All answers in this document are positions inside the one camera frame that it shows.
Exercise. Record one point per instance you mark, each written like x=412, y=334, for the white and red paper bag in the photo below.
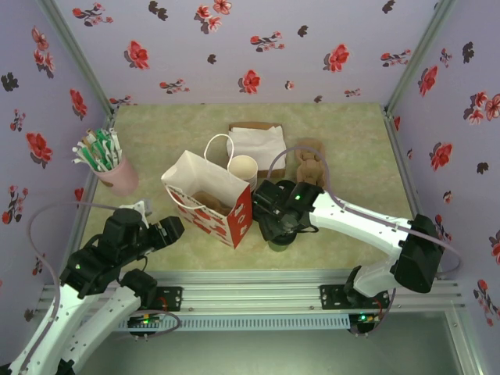
x=218, y=228

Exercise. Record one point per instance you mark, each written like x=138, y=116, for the white paper napkin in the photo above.
x=258, y=144

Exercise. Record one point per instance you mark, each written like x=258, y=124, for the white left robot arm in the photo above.
x=101, y=328

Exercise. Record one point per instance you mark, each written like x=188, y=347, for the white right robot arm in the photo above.
x=359, y=228

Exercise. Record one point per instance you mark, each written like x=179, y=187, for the brown pulp cup carrier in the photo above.
x=209, y=202
x=308, y=168

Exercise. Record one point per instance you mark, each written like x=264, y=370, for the pink straw holder cup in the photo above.
x=123, y=176

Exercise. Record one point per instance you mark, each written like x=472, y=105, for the black controller board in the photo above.
x=363, y=320
x=145, y=324

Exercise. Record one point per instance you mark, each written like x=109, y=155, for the grey metal panel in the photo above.
x=273, y=355

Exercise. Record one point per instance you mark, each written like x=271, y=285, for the aluminium side rail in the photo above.
x=84, y=218
x=394, y=136

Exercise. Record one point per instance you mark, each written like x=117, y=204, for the aluminium corner post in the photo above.
x=416, y=58
x=80, y=58

